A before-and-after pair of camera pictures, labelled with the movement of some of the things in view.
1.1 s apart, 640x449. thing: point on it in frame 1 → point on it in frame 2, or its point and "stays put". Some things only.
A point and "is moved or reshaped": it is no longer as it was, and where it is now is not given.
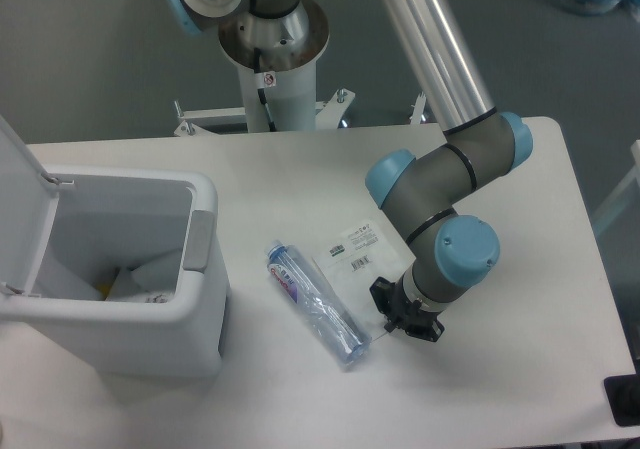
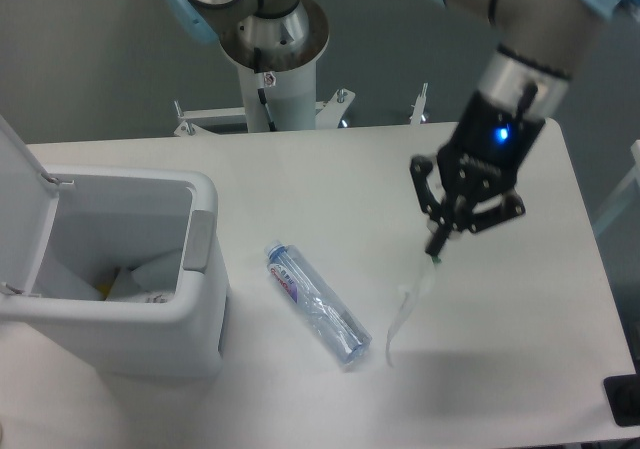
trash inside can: x=152 y=283 stays put
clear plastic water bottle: x=342 y=335 stays put
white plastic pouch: x=349 y=266 is moved or reshaped
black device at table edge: x=623 y=396 stays put
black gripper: x=394 y=304 → x=482 y=155
